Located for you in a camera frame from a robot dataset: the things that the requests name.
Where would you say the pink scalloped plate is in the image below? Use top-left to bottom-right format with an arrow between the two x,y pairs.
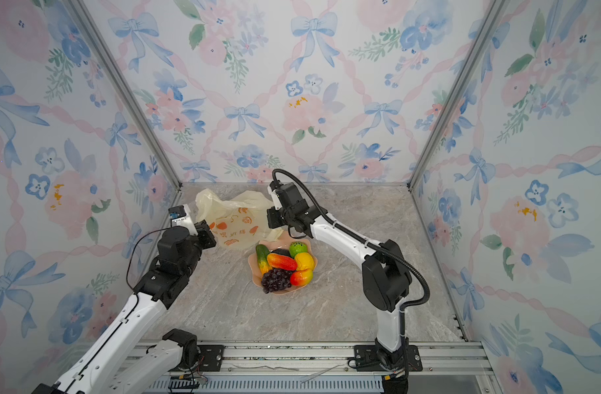
249,234 -> 318,295

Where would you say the corner aluminium post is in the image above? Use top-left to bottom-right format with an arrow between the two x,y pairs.
63,0 -> 182,191
407,0 -> 507,194

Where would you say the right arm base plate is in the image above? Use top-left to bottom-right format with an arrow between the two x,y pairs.
350,344 -> 423,374

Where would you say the yellow lemon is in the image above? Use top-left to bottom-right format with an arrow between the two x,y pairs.
295,252 -> 316,271

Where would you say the purple grape bunch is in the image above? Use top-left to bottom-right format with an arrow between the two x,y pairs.
261,269 -> 293,294

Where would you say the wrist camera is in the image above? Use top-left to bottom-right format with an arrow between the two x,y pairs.
168,205 -> 196,234
268,181 -> 309,213

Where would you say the green yellow cucumber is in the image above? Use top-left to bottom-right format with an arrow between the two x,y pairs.
255,244 -> 272,275

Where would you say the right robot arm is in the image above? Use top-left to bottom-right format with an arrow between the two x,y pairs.
267,207 -> 431,371

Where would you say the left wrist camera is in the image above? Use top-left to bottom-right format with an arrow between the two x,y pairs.
168,205 -> 196,234

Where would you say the yellow plastic bag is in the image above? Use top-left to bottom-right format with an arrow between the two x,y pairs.
195,189 -> 283,251

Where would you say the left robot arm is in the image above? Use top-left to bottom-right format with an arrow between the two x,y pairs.
34,219 -> 217,393

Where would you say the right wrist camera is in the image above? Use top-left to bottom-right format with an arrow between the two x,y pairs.
268,181 -> 309,213

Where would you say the dark avocado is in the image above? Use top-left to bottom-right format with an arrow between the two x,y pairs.
271,249 -> 291,258

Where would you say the right corner aluminium post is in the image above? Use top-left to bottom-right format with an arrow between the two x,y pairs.
407,0 -> 507,194

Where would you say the green custard apple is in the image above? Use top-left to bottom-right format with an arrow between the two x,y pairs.
288,241 -> 309,259

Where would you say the left corner aluminium post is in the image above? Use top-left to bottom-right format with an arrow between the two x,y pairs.
63,0 -> 182,191

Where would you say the black corrugated cable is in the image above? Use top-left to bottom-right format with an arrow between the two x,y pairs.
271,168 -> 432,356

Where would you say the aluminium front rail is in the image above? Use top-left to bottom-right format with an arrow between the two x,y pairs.
73,340 -> 503,394

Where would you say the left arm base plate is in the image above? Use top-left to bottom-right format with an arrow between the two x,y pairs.
178,345 -> 225,372

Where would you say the red yellow peach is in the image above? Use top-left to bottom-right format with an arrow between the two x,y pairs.
290,269 -> 313,287

